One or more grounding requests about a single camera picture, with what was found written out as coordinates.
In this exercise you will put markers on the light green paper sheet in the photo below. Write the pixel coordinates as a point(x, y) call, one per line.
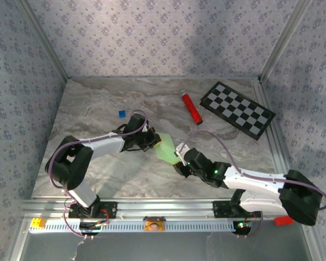
point(167, 148)

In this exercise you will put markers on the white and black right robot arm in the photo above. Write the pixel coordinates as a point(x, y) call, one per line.
point(301, 198)

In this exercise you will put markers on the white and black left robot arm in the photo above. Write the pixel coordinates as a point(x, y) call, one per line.
point(68, 167)

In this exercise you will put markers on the small blue block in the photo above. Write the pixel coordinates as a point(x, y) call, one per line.
point(122, 114)

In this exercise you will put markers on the red glitter tube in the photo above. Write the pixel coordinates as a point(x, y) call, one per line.
point(191, 107)

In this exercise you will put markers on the black and white checkerboard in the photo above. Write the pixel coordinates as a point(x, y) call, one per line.
point(233, 106)

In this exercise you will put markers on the grey metal panel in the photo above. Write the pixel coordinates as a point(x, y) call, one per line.
point(179, 247)

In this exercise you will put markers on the red toy brick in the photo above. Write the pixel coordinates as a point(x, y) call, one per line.
point(282, 221)

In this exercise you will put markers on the yellow toy brick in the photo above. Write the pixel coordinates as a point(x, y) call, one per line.
point(38, 223)

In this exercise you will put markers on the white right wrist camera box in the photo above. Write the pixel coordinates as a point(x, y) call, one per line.
point(182, 153)

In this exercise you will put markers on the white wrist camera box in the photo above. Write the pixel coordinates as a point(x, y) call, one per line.
point(146, 130)
point(182, 153)

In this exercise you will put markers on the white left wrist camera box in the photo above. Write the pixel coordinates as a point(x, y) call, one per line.
point(146, 130)

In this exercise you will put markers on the long aluminium mounting rail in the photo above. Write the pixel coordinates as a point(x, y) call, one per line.
point(165, 208)

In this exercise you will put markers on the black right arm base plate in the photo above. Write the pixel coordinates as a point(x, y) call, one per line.
point(220, 209)

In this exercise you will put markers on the orange clamp on rail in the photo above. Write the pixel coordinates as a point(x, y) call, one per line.
point(154, 224)

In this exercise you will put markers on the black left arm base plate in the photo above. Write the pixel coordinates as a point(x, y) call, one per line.
point(111, 210)

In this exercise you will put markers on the aluminium side rail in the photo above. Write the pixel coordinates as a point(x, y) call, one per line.
point(260, 92)

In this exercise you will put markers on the aluminium frame post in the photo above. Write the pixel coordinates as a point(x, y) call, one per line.
point(285, 38)

